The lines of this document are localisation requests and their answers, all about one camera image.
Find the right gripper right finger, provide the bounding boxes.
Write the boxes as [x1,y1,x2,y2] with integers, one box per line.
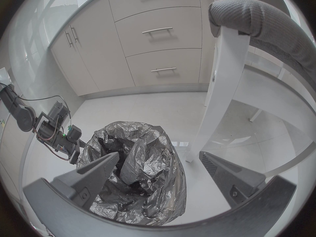
[199,151,266,208]

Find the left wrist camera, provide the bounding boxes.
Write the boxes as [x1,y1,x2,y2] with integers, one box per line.
[66,124,82,143]

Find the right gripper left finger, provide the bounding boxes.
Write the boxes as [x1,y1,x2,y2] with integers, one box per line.
[53,152,120,209]

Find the black plastic bag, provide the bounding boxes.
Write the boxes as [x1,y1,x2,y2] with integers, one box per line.
[76,121,187,226]

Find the white chair with grey backrest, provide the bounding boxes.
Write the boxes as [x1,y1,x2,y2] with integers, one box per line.
[185,0,316,180]

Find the beige cabinet with drawers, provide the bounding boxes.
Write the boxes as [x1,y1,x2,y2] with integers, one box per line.
[48,0,216,99]

